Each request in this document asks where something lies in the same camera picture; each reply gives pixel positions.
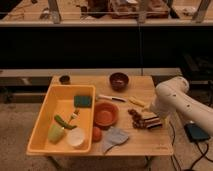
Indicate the teal green sponge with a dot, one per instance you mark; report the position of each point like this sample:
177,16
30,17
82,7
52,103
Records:
82,101

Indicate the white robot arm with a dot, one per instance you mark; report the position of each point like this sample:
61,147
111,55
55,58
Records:
171,96

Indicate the small dark cup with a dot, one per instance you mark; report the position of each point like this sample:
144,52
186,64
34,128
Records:
65,79

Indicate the light green plastic cup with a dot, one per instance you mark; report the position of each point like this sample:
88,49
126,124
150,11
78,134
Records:
55,133

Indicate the orange plastic bowl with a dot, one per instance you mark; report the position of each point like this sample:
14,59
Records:
105,114

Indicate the wooden folding table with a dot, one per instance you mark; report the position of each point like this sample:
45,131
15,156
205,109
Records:
141,142

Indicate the yellow banana toy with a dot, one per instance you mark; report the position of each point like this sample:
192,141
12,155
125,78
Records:
137,101

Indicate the small fork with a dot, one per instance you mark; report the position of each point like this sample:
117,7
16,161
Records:
74,115

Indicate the dark grape cluster toy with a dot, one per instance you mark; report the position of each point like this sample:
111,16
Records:
137,121

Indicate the orange tomato toy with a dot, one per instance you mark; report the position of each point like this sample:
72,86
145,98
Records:
97,134

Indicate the grey blue cloth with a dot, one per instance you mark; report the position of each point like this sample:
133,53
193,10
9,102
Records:
113,137

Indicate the yellow plastic bin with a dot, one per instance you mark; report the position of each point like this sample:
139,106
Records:
65,121

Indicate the green chili pepper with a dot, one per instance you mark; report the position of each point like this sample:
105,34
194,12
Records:
64,124

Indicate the black power box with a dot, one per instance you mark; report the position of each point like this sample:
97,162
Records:
195,133

